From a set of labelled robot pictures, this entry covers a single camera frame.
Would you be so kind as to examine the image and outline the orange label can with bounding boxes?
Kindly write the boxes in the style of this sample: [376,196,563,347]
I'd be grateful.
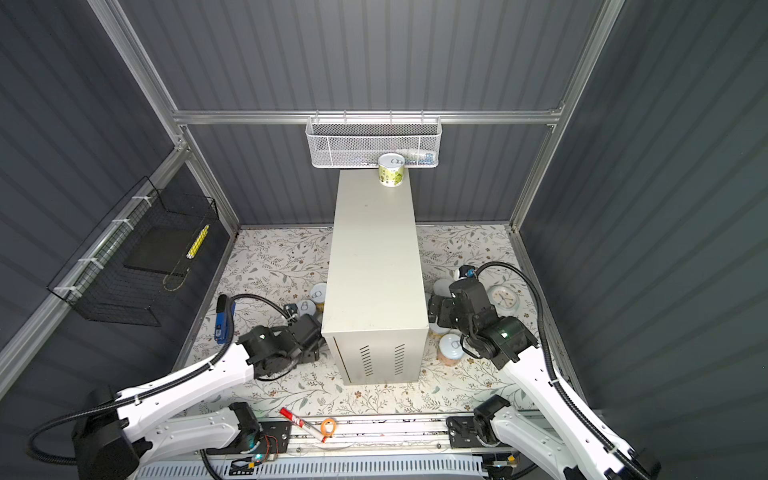
[437,333,464,367]

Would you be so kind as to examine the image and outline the green label can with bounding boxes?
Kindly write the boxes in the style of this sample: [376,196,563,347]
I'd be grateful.
[378,153,406,188]

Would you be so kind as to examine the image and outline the yellow label can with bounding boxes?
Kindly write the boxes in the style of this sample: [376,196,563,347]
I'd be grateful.
[429,323,451,337]

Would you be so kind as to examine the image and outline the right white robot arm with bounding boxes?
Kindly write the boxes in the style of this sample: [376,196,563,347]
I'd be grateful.
[428,278,661,479]

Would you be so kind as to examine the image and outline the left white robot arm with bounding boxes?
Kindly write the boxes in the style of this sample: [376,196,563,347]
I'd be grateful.
[71,314,322,479]

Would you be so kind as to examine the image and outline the beige metal cabinet counter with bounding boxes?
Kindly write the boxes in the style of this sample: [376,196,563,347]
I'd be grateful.
[322,169,429,386]

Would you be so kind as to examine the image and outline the pink label can left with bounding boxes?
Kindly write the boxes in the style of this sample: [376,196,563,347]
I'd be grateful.
[296,299,317,316]

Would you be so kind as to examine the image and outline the plastic lid tall can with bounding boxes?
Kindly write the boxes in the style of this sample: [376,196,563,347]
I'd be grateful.
[433,278,453,297]

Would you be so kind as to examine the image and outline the white teal alarm clock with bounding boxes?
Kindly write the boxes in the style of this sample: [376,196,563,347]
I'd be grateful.
[487,285,520,315]

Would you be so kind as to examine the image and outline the can left rear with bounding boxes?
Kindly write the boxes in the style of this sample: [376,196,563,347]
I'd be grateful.
[309,282,327,312]

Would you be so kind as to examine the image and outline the floral table mat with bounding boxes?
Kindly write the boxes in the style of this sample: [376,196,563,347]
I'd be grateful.
[186,225,536,418]

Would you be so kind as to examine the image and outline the red white marker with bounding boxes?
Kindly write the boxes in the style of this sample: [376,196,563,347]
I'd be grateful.
[279,407,327,443]

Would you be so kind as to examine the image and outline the yellow highlighter pen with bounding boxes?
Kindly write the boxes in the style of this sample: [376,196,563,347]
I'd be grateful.
[185,224,210,260]

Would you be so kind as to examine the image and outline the tube in white basket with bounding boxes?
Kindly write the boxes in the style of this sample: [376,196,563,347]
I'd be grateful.
[398,149,436,165]

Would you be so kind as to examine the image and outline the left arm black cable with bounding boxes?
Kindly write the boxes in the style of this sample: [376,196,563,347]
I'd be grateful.
[25,293,292,466]

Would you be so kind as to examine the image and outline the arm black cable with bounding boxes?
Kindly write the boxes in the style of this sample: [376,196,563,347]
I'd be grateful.
[473,260,655,480]
[25,293,292,466]

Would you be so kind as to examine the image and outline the orange ring tool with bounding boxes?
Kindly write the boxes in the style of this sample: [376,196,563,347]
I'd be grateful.
[320,418,337,438]

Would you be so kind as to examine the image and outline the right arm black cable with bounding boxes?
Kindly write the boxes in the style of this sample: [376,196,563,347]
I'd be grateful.
[473,260,655,480]

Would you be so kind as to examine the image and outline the black wire wall basket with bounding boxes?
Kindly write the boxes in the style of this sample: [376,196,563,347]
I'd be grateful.
[48,182,219,327]

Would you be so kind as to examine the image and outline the white wire mesh basket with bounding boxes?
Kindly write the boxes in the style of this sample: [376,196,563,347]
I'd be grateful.
[305,117,443,169]

